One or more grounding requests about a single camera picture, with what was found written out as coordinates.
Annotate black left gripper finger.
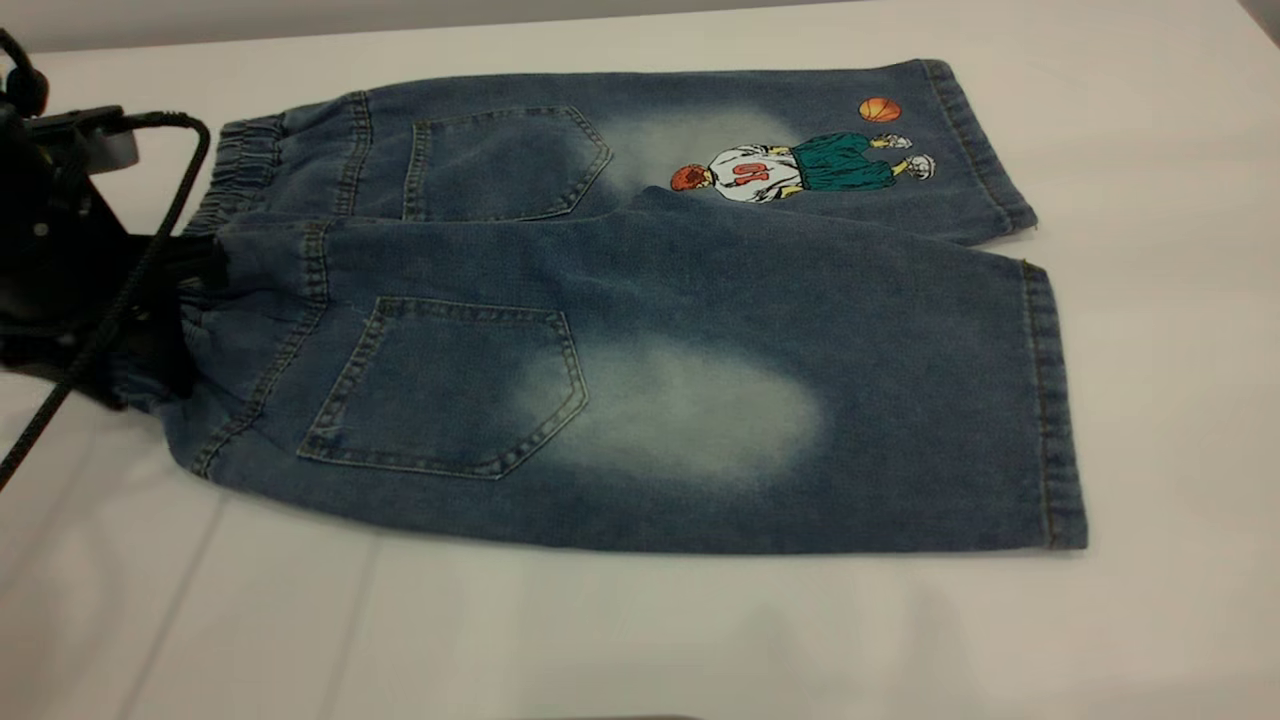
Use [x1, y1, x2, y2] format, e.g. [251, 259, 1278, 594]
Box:
[110, 298, 199, 412]
[158, 235, 232, 297]

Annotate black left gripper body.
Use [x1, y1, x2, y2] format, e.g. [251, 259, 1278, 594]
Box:
[0, 118, 173, 403]

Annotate blue denim shorts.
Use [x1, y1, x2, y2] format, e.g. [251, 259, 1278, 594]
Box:
[112, 58, 1091, 556]

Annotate black braided left cable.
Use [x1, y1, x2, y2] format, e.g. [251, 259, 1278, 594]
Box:
[0, 110, 213, 491]

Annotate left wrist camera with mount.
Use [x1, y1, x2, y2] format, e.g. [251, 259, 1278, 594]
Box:
[20, 105, 139, 176]

